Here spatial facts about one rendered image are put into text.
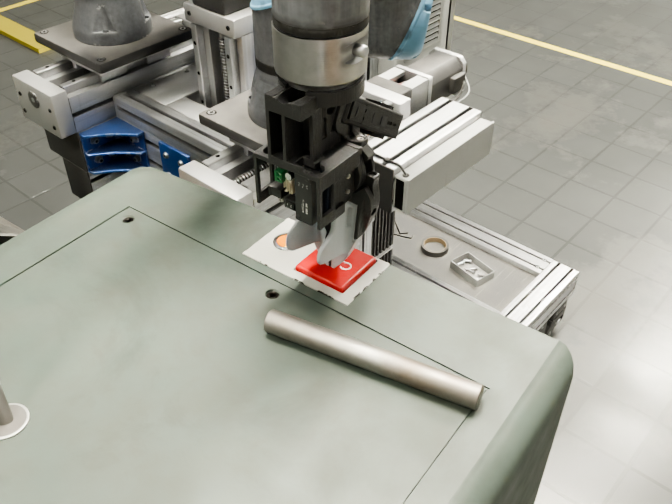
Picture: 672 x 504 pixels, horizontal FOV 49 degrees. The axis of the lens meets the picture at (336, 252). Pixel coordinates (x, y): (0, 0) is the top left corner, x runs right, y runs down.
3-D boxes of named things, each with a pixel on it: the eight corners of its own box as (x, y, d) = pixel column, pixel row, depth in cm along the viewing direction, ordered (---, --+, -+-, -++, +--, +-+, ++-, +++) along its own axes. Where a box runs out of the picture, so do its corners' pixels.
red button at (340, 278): (376, 271, 76) (377, 256, 74) (342, 304, 72) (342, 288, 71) (329, 250, 79) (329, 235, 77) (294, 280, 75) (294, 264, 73)
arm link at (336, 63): (311, -4, 61) (394, 18, 57) (312, 49, 64) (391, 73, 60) (251, 25, 56) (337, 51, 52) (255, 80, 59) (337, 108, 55)
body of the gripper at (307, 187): (254, 207, 66) (244, 83, 58) (313, 166, 71) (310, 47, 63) (323, 238, 62) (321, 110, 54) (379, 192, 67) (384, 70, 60)
